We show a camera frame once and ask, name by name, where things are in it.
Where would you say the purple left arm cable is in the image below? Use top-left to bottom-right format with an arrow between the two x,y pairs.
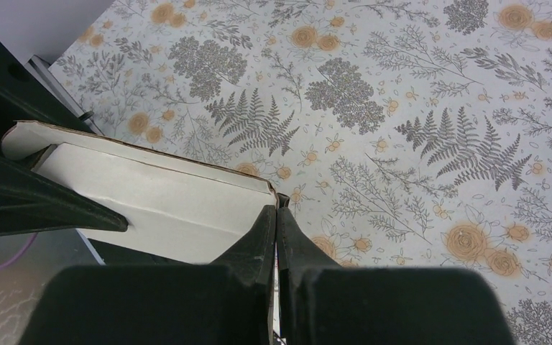
0,229 -> 39,270

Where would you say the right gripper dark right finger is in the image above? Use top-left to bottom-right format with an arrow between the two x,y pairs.
276,208 -> 514,344

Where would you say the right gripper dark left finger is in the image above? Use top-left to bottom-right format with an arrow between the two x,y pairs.
20,205 -> 277,344

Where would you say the floral patterned table cloth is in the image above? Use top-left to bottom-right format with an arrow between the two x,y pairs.
50,1 -> 552,344

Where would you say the white cardboard paper box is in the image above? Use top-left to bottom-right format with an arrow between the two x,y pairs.
1,121 -> 278,264

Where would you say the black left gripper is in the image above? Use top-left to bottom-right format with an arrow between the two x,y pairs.
0,43 -> 129,236

